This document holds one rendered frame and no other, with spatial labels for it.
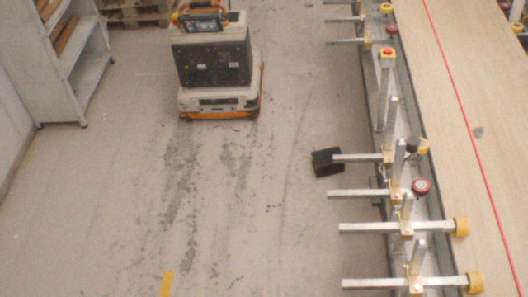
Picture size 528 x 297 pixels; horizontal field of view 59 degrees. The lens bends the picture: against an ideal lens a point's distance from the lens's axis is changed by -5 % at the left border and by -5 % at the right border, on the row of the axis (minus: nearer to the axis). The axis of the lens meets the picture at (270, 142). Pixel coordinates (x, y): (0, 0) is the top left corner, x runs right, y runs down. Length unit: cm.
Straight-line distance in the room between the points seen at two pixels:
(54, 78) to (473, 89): 289
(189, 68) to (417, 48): 162
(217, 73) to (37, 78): 136
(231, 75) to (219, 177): 75
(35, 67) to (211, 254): 191
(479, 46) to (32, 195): 320
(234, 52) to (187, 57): 34
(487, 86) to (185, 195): 204
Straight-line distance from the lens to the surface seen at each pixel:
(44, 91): 404
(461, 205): 221
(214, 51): 350
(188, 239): 320
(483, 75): 289
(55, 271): 338
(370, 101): 290
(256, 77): 378
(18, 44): 383
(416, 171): 266
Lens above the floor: 261
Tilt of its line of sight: 46 degrees down
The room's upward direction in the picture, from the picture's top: 6 degrees counter-clockwise
